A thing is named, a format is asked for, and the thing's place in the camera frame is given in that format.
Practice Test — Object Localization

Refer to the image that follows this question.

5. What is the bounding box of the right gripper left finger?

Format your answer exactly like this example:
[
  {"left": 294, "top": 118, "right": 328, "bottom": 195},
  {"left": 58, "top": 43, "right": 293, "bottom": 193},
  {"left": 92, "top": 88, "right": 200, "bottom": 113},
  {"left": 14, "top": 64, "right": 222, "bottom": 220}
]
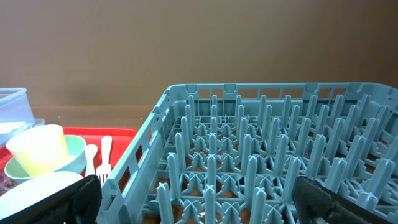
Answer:
[{"left": 1, "top": 175, "right": 102, "bottom": 224}]

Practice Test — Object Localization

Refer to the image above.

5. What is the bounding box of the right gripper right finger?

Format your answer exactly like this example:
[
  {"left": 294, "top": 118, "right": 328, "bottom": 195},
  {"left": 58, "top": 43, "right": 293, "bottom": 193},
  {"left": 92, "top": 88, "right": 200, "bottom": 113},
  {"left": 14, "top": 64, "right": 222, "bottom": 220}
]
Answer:
[{"left": 292, "top": 176, "right": 389, "bottom": 224}]

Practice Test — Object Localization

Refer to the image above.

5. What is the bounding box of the light blue bowl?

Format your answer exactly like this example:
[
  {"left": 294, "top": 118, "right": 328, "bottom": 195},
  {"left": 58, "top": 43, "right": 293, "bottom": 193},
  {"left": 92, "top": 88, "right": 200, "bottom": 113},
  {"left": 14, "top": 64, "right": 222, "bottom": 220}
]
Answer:
[{"left": 1, "top": 171, "right": 83, "bottom": 219}]

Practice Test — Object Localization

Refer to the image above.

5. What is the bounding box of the yellow plastic cup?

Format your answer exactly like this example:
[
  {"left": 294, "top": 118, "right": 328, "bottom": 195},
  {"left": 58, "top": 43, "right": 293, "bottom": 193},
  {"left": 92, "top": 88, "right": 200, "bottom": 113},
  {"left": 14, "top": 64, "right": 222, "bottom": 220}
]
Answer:
[{"left": 6, "top": 124, "right": 69, "bottom": 177}]

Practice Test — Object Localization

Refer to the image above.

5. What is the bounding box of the red snack wrapper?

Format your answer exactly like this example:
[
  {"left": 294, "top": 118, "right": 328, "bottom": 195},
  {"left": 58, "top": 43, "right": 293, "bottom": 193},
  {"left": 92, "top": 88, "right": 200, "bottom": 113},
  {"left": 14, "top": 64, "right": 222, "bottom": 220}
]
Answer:
[{"left": 0, "top": 171, "right": 18, "bottom": 196}]

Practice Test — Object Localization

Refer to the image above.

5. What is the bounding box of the grey dishwasher rack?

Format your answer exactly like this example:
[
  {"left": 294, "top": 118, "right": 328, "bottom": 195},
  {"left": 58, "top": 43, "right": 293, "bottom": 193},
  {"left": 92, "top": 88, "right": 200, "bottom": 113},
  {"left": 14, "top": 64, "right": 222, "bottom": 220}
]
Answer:
[{"left": 97, "top": 83, "right": 397, "bottom": 223}]

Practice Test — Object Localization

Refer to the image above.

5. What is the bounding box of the white plastic fork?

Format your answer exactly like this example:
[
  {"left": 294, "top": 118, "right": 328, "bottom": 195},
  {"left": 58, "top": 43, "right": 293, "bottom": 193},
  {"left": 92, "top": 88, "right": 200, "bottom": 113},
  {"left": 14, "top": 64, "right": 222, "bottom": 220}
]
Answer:
[{"left": 96, "top": 136, "right": 113, "bottom": 185}]

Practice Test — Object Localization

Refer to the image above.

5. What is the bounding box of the white plastic spoon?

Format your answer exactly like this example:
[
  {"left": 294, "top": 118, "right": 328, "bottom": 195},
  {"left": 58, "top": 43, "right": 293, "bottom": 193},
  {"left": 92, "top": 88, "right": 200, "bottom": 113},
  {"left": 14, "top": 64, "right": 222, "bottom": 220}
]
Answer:
[{"left": 85, "top": 144, "right": 98, "bottom": 177}]

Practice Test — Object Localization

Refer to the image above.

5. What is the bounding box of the green small bowl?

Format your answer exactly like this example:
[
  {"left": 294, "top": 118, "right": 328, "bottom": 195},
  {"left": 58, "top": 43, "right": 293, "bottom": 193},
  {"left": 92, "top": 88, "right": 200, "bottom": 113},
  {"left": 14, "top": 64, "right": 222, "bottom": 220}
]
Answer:
[{"left": 4, "top": 135, "right": 86, "bottom": 184}]

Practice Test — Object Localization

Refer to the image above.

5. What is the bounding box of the red serving tray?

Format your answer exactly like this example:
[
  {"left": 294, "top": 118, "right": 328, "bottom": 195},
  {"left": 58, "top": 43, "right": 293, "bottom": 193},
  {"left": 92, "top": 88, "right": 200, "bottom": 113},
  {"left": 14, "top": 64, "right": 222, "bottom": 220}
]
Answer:
[{"left": 0, "top": 126, "right": 138, "bottom": 197}]

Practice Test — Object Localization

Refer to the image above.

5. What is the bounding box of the clear plastic bin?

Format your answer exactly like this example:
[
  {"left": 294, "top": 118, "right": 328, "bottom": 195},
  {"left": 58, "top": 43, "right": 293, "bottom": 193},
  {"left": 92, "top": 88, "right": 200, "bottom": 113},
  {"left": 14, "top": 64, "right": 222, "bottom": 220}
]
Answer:
[{"left": 0, "top": 88, "right": 45, "bottom": 146}]

